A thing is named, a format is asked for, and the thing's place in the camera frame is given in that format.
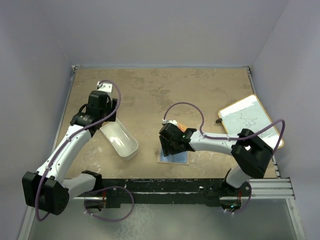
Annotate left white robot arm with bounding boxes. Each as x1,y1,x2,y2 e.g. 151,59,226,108
22,88,118,215

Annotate white oblong plastic tray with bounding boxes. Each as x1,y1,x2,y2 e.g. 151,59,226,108
100,118,139,161

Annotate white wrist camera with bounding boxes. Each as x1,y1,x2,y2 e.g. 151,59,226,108
96,81,113,95
162,119,178,126

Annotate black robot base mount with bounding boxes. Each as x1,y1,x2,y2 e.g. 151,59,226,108
80,178,252,209

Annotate aluminium table frame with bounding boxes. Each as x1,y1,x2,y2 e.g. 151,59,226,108
17,64,297,240

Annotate orange spiral notebook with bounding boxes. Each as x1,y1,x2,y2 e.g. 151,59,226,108
177,122,187,132

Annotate yellow framed whiteboard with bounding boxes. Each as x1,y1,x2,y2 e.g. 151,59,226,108
218,94,272,134

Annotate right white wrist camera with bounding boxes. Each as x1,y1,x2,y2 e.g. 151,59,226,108
162,119,178,126

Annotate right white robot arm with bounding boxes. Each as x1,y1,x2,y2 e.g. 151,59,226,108
159,121,273,196

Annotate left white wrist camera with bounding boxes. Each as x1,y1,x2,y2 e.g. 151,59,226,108
96,81,113,95

